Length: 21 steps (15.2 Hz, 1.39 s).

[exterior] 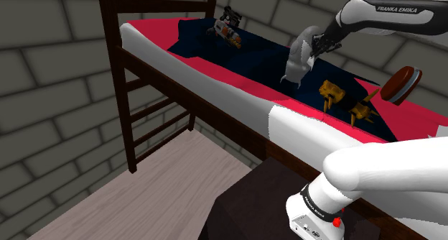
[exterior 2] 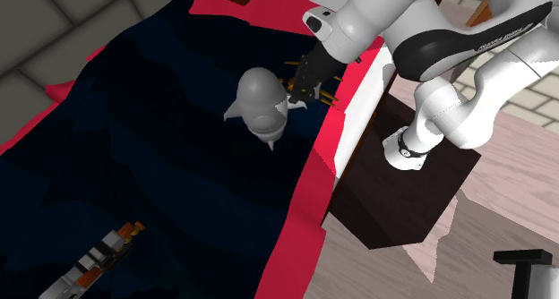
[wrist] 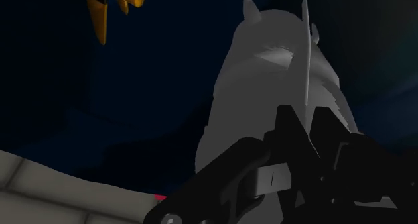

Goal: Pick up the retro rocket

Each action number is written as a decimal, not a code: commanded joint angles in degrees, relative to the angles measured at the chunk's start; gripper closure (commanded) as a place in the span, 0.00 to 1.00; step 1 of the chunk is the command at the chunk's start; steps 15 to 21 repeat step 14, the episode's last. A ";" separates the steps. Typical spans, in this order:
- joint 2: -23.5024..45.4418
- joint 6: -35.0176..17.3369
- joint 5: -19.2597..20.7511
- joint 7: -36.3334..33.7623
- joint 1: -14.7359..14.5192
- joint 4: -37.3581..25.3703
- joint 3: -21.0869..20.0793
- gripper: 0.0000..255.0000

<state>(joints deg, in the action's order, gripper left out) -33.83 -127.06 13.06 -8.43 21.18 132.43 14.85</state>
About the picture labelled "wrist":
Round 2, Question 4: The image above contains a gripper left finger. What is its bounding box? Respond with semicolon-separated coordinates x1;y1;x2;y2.
142;105;322;224

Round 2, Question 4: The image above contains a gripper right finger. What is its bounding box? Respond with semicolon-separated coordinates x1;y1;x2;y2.
293;106;418;224

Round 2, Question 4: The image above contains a grey finned animal figure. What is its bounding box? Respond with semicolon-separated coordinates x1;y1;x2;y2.
194;0;360;224

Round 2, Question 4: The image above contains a dark blue sofa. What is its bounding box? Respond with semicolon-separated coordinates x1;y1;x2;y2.
0;0;418;198

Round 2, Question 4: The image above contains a yellow angular figure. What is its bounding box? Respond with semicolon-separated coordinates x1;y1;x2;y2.
85;0;148;46

